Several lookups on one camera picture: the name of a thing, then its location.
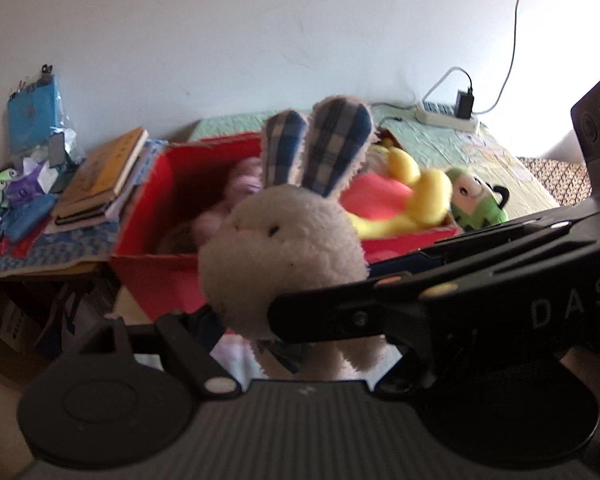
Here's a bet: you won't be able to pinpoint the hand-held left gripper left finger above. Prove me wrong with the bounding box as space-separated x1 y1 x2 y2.
75 307 241 398

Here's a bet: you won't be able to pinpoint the red cardboard box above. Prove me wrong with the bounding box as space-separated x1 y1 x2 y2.
111 132 461 326

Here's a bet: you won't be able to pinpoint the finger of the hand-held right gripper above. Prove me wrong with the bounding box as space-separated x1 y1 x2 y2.
267 267 461 346
367 207 600 278

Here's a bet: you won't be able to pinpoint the green plush toy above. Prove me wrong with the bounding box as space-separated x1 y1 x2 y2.
445 167 511 233

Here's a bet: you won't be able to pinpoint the yellow bear plush red shirt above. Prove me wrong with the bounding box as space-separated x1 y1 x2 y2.
340 146 453 241

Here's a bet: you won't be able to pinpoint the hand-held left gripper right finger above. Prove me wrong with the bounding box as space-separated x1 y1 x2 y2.
372 342 433 403

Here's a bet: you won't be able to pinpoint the brown patterned tablecloth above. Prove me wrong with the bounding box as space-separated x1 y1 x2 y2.
517 156 593 206

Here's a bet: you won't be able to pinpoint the small purple toy figure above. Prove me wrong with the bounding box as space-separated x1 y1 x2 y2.
7 160 56 208

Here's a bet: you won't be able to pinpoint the white bunny plush plaid ears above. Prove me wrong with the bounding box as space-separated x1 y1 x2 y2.
198 94 388 381

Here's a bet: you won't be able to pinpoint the tan hardcover book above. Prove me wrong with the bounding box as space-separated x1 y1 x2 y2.
55 127 151 211

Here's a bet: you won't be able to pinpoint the white power strip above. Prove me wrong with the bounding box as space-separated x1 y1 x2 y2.
414 101 481 133

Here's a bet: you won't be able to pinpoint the blue pencil case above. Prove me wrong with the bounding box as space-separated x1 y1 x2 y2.
2 194 58 243

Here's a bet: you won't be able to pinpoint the blue patterned table mat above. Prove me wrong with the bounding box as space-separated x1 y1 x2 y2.
0 220 121 281

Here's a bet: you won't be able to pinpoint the pink plush toy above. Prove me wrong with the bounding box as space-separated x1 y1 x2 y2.
190 156 265 246

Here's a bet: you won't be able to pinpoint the black charger adapter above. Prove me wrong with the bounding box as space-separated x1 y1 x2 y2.
454 89 476 121

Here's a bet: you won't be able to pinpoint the grey power cable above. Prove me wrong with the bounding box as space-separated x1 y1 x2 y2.
475 0 527 116

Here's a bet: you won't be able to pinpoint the blue plastic packet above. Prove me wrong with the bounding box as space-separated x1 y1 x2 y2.
6 65 73 156

